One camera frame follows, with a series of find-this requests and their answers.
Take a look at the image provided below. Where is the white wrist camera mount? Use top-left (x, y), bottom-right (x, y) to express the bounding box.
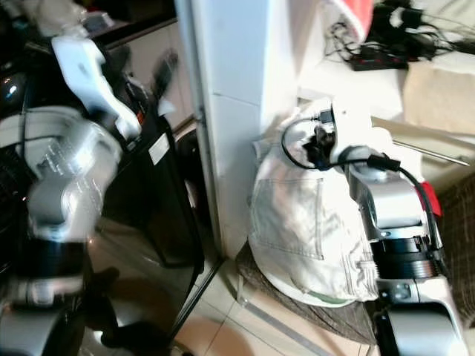
top-left (50, 36), bottom-right (143, 143)
top-left (330, 99), bottom-right (378, 168)

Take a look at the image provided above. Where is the beige cushion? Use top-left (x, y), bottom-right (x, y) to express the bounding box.
top-left (404, 58), bottom-right (475, 136)

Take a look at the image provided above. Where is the black power strip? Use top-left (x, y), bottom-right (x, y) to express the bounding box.
top-left (349, 47), bottom-right (410, 72)

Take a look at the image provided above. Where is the white label sticker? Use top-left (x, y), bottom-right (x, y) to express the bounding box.
top-left (148, 135), bottom-right (172, 166)

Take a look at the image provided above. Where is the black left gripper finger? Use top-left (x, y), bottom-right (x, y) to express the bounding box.
top-left (151, 47), bottom-right (183, 99)

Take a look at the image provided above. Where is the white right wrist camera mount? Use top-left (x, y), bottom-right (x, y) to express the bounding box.
top-left (330, 99), bottom-right (378, 168)

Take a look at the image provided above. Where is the white plastic bag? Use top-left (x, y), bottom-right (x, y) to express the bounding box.
top-left (21, 0), bottom-right (90, 39)

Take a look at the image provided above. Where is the black power adapter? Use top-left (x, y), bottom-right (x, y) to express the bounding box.
top-left (384, 3), bottom-right (425, 32)

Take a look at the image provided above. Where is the brown woven laundry basket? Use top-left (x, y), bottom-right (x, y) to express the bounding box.
top-left (234, 241), bottom-right (381, 346)

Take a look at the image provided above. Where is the red and white cloth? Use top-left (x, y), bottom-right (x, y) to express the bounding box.
top-left (330, 0), bottom-right (376, 42)

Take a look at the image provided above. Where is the white denim garment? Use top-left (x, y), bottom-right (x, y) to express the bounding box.
top-left (248, 98), bottom-right (396, 303)

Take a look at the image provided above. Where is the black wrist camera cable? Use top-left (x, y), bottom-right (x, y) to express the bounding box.
top-left (281, 108), bottom-right (448, 245)

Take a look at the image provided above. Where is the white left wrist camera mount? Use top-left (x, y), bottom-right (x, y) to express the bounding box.
top-left (50, 36), bottom-right (143, 143)

